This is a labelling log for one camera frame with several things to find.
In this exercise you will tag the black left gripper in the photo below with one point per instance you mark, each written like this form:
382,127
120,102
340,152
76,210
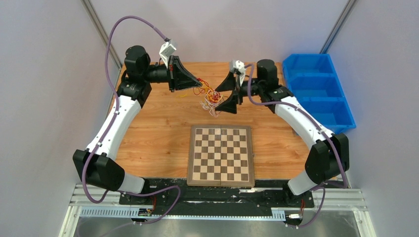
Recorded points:
179,78

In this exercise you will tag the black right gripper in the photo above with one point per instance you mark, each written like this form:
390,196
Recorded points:
229,84

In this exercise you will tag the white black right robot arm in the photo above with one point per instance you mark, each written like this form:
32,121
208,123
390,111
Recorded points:
329,152

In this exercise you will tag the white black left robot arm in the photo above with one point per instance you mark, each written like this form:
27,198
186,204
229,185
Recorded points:
96,164

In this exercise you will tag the wooden chessboard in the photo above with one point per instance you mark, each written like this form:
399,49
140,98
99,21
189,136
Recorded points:
221,156

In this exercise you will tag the blue compartment bin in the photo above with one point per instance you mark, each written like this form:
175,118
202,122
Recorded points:
313,80

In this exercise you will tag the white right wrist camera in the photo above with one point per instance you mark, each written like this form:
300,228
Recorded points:
238,67

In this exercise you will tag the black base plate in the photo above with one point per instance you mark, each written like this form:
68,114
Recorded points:
219,201

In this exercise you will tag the aluminium frame rail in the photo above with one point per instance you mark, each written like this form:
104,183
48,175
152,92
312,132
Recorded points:
328,212

